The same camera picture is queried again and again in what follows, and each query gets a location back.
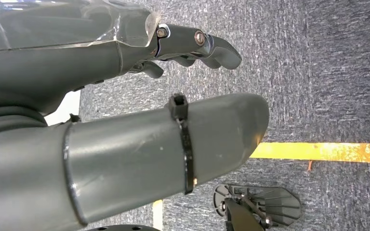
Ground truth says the pale floor tape strip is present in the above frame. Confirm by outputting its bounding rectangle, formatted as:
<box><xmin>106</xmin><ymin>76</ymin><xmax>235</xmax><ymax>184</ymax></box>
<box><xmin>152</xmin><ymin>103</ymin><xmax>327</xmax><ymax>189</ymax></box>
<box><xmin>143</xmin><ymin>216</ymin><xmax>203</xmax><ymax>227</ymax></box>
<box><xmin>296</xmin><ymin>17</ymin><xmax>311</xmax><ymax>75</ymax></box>
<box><xmin>152</xmin><ymin>200</ymin><xmax>164</xmax><ymax>231</ymax></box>

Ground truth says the black zip tie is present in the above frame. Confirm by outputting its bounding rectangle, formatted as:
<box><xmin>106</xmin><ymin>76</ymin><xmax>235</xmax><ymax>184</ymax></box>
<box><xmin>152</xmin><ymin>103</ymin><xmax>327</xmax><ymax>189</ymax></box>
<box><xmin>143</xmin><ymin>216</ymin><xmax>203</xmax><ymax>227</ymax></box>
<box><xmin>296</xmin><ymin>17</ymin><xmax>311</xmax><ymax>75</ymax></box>
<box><xmin>168</xmin><ymin>93</ymin><xmax>196</xmax><ymax>195</ymax></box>

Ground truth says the black robot foot plate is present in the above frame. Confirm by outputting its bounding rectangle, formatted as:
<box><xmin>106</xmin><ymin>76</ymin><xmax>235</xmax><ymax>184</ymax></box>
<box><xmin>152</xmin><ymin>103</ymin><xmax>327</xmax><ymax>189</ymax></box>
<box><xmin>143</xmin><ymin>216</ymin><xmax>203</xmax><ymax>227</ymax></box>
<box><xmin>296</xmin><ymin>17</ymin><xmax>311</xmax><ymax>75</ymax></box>
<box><xmin>213</xmin><ymin>184</ymin><xmax>302</xmax><ymax>231</ymax></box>

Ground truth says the shiny yellow floor tape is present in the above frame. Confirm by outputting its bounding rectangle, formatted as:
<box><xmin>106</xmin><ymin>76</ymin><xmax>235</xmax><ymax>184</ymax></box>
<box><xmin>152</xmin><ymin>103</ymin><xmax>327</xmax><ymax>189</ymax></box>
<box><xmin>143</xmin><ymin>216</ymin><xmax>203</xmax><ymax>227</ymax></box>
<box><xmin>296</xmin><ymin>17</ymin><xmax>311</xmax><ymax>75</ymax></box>
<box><xmin>250</xmin><ymin>141</ymin><xmax>370</xmax><ymax>231</ymax></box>

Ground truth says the black perforated robot part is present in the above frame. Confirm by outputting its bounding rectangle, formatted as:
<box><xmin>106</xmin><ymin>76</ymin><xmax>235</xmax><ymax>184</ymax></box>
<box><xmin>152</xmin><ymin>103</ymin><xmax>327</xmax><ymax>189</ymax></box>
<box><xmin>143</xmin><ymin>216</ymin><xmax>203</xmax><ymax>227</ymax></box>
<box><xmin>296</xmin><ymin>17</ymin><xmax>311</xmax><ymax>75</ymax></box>
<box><xmin>87</xmin><ymin>224</ymin><xmax>162</xmax><ymax>231</ymax></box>

